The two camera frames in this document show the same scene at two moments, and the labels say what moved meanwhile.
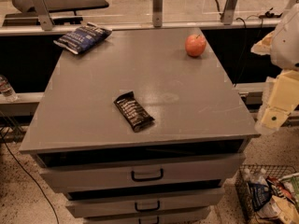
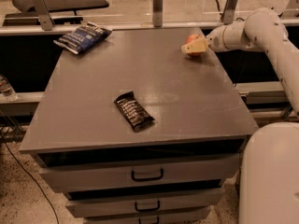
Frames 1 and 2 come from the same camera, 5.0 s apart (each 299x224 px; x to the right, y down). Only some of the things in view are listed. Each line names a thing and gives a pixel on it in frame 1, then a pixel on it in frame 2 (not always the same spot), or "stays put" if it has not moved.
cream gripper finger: x=283 y=100 → x=196 y=47
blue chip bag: x=82 y=37 stays put
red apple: x=195 y=45 stays put
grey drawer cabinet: x=140 y=129 stays put
